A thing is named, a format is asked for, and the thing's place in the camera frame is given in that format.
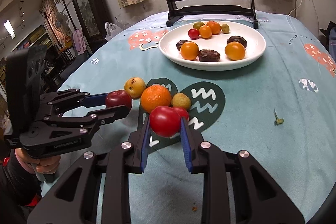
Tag dark red plum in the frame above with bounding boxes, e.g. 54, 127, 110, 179
105, 89, 133, 110

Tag red tomato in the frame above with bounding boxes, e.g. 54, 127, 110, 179
149, 106, 181, 138
173, 107, 189, 121

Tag yellow spotted fruit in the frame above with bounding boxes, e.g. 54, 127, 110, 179
124, 77, 146, 99

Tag yellow-green fruit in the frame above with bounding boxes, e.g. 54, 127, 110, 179
172, 93, 191, 110

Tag red tomato edge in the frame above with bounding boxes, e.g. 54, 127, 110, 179
188, 28, 199, 39

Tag smooth orange persimmon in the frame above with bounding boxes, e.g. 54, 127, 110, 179
199, 25, 212, 39

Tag large orange tangerine front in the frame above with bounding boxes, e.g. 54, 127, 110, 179
207, 20, 222, 35

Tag yellow-brown small round fruit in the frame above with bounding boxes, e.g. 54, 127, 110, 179
221, 23, 230, 34

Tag green-brown plum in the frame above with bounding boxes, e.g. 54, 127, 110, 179
193, 21, 205, 30

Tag large dark wrinkled fruit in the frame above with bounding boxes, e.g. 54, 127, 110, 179
227, 36, 247, 48

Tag person's left hand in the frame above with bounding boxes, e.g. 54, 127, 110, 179
15, 148, 61, 174

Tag standing electric fan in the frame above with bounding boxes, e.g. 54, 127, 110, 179
52, 12, 70, 36

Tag white plastic bag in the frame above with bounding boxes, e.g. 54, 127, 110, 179
105, 22, 123, 41

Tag green stem scrap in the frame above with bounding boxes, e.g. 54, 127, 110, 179
273, 110, 284, 126

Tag light blue patterned tablecloth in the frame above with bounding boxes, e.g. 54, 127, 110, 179
57, 11, 335, 223

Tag dark flat fruit on plate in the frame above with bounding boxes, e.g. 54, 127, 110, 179
198, 50, 221, 62

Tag orange persimmon right on plate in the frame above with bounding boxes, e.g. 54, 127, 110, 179
225, 42, 245, 61

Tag white oval plate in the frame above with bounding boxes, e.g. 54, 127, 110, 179
158, 21, 266, 71

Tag dark fruit behind left persimmon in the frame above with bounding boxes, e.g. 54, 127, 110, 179
176, 39, 189, 51

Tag blue clothes pile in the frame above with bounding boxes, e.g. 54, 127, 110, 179
328, 27, 336, 61

